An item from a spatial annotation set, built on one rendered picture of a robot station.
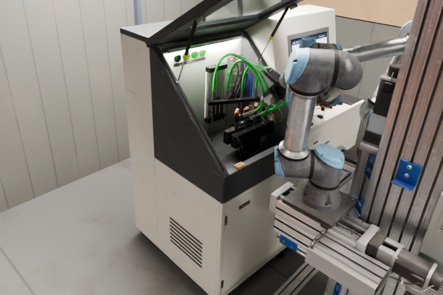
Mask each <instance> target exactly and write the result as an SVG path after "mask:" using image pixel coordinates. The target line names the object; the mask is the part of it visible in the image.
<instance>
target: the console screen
mask: <svg viewBox="0 0 443 295"><path fill-rule="evenodd" d="M305 36H308V37H314V38H316V42H318V43H330V40H329V26H328V27H324V28H319V29H315V30H310V31H306V32H301V33H298V34H292V35H288V36H287V47H288V56H290V54H291V52H292V51H293V50H294V49H296V48H299V44H300V40H301V38H302V37H305Z"/></svg>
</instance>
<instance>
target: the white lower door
mask: <svg viewBox="0 0 443 295"><path fill-rule="evenodd" d="M287 182H290V183H292V184H294V187H297V182H298V178H293V177H284V176H278V175H276V174H273V175H272V176H270V177H268V178H267V179H265V180H263V181H262V182H259V183H258V184H256V185H255V186H253V187H251V188H249V189H248V190H246V191H244V192H243V193H241V194H239V195H238V196H235V197H234V198H232V199H231V200H229V201H227V202H226V203H225V224H224V237H223V259H222V270H221V292H220V295H223V294H224V293H225V292H227V291H228V290H229V289H230V288H231V287H233V286H234V285H235V284H237V283H238V282H239V281H240V280H242V279H243V278H244V277H246V276H247V275H248V274H249V273H250V272H252V271H253V270H254V269H256V268H257V267H258V266H259V265H260V264H262V263H263V262H265V261H266V260H267V259H268V258H269V257H271V256H272V255H273V254H275V253H276V252H277V251H278V250H279V249H281V248H282V247H284V245H283V244H282V243H280V241H278V240H277V234H278V233H277V232H276V231H275V230H274V229H273V226H274V217H275V213H273V212H271V211H270V210H269V206H270V196H271V193H273V192H275V191H276V190H277V189H278V188H280V187H282V186H283V185H284V184H286V183H287Z"/></svg>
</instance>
